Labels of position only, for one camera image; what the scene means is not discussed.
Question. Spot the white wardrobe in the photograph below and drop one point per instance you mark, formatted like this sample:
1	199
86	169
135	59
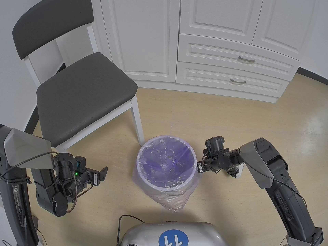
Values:
217	22

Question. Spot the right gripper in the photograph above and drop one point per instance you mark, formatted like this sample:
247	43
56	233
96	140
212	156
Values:
211	166

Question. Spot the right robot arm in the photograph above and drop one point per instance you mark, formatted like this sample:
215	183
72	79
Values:
258	160

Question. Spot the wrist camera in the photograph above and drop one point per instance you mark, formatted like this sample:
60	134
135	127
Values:
80	164
208	145

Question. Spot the white trash bin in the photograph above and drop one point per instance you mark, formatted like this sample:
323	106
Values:
167	186

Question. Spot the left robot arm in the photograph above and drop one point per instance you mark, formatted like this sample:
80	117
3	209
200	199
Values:
28	150

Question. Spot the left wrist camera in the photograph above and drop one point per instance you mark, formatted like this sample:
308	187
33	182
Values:
80	164

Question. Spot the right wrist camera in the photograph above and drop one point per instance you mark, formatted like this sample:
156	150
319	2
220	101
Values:
208	145

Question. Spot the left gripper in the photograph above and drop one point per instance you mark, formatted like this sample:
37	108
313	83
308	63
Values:
87	179

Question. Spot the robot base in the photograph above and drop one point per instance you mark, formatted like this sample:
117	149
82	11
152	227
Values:
143	234

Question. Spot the white chair with grey seat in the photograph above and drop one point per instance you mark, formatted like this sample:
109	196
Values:
84	93

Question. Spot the black plastic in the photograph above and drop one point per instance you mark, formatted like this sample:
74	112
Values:
232	172

